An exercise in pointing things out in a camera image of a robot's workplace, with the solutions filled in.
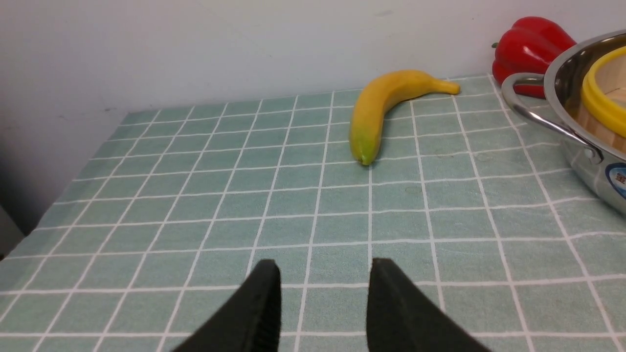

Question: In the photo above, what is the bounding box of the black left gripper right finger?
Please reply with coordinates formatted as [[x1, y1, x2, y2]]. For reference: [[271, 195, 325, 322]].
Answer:
[[366, 258, 489, 352]]

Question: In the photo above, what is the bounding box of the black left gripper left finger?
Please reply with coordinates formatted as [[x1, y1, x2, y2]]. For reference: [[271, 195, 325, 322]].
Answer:
[[174, 259, 282, 352]]

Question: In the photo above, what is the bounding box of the bamboo steamer basket yellow rim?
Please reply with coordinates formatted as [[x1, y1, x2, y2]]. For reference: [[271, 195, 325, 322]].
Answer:
[[575, 47, 626, 153]]

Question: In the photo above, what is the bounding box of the stainless steel pot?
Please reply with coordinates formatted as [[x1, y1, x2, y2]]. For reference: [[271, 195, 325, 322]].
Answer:
[[501, 30, 626, 213]]

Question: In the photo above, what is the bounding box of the green checkered tablecloth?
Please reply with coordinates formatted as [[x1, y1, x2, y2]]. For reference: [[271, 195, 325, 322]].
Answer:
[[0, 76, 625, 352]]

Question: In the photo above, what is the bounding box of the yellow banana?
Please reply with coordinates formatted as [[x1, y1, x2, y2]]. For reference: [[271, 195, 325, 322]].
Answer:
[[349, 69, 461, 166]]

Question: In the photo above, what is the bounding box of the red bell pepper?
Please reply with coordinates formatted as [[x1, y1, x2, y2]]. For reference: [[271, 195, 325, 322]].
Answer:
[[492, 16, 577, 86]]

